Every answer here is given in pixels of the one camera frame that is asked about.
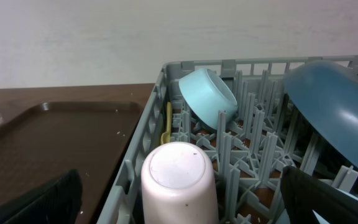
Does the yellow plastic spoon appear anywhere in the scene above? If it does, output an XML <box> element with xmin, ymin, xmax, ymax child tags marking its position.
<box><xmin>160</xmin><ymin>101</ymin><xmax>173</xmax><ymax>145</ymax></box>

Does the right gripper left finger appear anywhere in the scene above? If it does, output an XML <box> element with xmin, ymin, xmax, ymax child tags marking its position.
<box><xmin>0</xmin><ymin>169</ymin><xmax>83</xmax><ymax>224</ymax></box>

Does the light blue cup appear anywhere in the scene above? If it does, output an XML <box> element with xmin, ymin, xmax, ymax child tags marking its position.
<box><xmin>275</xmin><ymin>189</ymin><xmax>358</xmax><ymax>224</ymax></box>

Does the grey dishwasher rack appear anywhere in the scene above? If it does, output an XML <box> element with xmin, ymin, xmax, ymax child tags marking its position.
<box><xmin>98</xmin><ymin>55</ymin><xmax>358</xmax><ymax>223</ymax></box>

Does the dark blue plate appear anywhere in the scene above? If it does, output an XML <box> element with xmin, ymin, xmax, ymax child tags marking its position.
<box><xmin>283</xmin><ymin>60</ymin><xmax>358</xmax><ymax>168</ymax></box>

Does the light blue bowl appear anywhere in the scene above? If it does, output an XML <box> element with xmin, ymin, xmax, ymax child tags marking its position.
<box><xmin>178</xmin><ymin>68</ymin><xmax>238</xmax><ymax>129</ymax></box>

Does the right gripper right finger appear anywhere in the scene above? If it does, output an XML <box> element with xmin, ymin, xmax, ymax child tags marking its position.
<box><xmin>280</xmin><ymin>166</ymin><xmax>358</xmax><ymax>224</ymax></box>

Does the dark brown serving tray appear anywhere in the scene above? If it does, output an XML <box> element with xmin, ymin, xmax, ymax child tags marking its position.
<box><xmin>0</xmin><ymin>102</ymin><xmax>142</xmax><ymax>223</ymax></box>

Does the pink cup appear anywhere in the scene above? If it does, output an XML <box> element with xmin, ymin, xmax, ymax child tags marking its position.
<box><xmin>141</xmin><ymin>142</ymin><xmax>219</xmax><ymax>224</ymax></box>

